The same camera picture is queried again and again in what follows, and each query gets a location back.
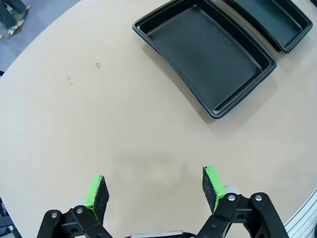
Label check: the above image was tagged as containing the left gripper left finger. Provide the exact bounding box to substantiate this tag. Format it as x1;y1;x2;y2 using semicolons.
36;175;113;238

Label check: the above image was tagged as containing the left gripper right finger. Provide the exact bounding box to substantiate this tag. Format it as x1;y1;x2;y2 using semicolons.
195;165;290;238

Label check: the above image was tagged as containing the black plastic ESD tray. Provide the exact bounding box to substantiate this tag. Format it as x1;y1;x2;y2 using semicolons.
222;0;314;54
132;0;277;120

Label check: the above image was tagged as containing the aluminium table frame rail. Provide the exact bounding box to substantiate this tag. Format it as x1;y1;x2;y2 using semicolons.
283;187;317;238

